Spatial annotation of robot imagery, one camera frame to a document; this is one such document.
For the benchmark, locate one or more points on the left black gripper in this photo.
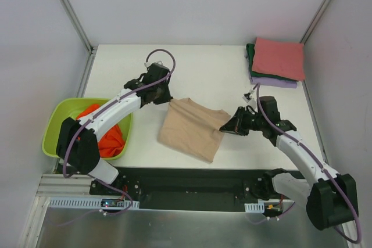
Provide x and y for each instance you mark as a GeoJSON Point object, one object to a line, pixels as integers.
{"type": "Point", "coordinates": [161, 94]}

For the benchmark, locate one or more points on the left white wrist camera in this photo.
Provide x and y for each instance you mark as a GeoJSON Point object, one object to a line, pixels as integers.
{"type": "Point", "coordinates": [148, 64]}

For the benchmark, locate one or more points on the green plastic basin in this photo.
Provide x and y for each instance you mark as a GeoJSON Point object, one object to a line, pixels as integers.
{"type": "Point", "coordinates": [73, 107]}

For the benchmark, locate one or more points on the white cable duct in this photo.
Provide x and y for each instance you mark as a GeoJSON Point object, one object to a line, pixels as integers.
{"type": "Point", "coordinates": [92, 203]}
{"type": "Point", "coordinates": [254, 207]}

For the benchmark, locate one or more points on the folded lavender t shirt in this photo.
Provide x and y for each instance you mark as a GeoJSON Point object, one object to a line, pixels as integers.
{"type": "Point", "coordinates": [273, 82]}

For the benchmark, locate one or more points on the left aluminium frame post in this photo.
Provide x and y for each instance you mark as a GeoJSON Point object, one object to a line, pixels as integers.
{"type": "Point", "coordinates": [70, 12]}

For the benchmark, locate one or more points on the right aluminium frame post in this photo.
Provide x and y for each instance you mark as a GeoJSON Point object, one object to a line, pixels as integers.
{"type": "Point", "coordinates": [315, 20]}

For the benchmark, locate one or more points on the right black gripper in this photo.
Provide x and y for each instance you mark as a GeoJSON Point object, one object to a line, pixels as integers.
{"type": "Point", "coordinates": [242, 123]}

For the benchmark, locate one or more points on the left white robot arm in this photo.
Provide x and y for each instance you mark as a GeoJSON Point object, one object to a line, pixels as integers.
{"type": "Point", "coordinates": [78, 139]}

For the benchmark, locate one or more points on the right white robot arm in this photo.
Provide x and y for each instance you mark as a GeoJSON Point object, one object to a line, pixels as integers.
{"type": "Point", "coordinates": [329, 198]}

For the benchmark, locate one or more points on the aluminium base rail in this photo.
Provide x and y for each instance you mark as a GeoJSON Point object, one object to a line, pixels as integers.
{"type": "Point", "coordinates": [58, 185]}

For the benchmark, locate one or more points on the right white cable duct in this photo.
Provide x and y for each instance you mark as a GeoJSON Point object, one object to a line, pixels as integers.
{"type": "Point", "coordinates": [254, 207]}

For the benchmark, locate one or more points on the folded dark green t shirt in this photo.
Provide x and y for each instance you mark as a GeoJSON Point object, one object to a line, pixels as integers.
{"type": "Point", "coordinates": [250, 49]}

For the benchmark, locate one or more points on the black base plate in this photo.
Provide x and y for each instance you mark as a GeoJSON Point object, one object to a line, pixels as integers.
{"type": "Point", "coordinates": [196, 189]}

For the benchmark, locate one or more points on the orange t shirt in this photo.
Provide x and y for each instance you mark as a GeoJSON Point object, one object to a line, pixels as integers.
{"type": "Point", "coordinates": [112, 143]}

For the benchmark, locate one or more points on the folded red t shirt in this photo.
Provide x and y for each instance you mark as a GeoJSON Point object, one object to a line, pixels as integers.
{"type": "Point", "coordinates": [284, 59]}

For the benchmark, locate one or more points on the aluminium frame post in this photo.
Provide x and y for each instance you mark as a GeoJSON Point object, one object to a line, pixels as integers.
{"type": "Point", "coordinates": [315, 20]}
{"type": "Point", "coordinates": [70, 12]}

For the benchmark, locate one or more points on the left white cable duct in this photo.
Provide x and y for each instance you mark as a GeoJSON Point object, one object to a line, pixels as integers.
{"type": "Point", "coordinates": [92, 203]}

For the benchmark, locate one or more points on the beige t shirt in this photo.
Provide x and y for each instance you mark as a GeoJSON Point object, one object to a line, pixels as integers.
{"type": "Point", "coordinates": [193, 129]}

